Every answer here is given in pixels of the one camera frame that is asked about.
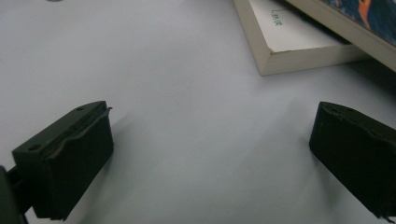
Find light grey table mat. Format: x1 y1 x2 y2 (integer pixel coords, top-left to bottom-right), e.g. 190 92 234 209
0 0 396 224

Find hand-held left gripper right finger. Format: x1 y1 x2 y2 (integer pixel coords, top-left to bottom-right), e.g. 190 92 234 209
308 101 396 220

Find dark blue magazine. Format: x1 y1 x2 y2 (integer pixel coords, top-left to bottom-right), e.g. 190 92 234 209
286 0 396 73

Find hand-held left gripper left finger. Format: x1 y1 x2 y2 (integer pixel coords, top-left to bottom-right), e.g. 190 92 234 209
11 100 115 221

